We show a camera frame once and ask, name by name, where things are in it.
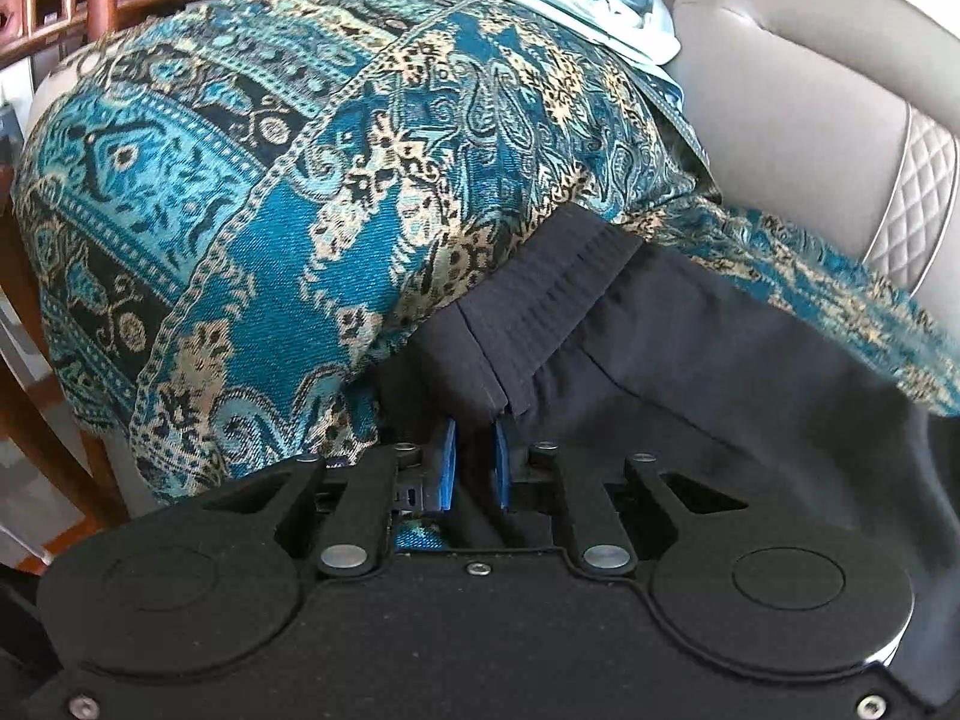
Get black pants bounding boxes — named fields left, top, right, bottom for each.
left=374, top=205, right=958, bottom=706

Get teal patterned sofa throw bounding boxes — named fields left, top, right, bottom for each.
left=13, top=0, right=958, bottom=502

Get beige leather sofa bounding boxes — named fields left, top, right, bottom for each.
left=667, top=0, right=958, bottom=323

